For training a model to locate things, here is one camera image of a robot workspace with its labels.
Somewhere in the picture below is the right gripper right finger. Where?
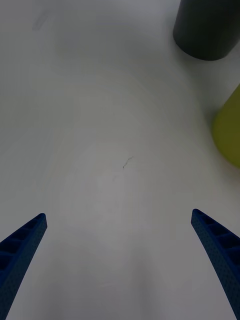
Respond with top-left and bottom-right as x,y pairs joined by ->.
191,208 -> 240,320

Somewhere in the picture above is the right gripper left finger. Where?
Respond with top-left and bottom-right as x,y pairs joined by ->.
0,212 -> 48,320

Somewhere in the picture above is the yellow-green plastic bin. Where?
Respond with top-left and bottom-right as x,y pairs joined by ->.
212,83 -> 240,169

